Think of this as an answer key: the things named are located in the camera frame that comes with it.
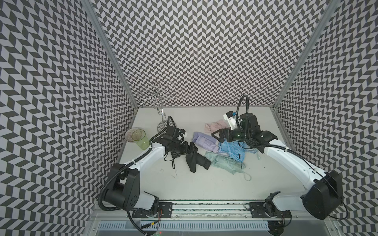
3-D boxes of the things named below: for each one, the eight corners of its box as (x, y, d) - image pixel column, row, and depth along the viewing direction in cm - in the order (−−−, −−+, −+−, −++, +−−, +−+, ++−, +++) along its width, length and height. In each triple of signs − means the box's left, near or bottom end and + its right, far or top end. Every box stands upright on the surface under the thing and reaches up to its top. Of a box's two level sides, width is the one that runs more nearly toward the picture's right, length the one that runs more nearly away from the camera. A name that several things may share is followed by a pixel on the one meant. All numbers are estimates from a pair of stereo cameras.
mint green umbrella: (202, 162, 91) (203, 159, 88) (206, 152, 96) (207, 149, 92) (248, 180, 84) (250, 178, 81) (250, 169, 89) (252, 166, 85)
